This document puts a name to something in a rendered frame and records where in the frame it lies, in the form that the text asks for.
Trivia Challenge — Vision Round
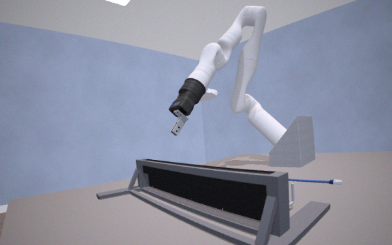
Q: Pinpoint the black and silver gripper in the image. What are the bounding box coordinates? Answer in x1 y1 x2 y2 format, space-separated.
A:
169 69 218 135

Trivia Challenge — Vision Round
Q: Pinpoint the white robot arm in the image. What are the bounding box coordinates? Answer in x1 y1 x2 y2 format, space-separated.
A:
195 6 286 146

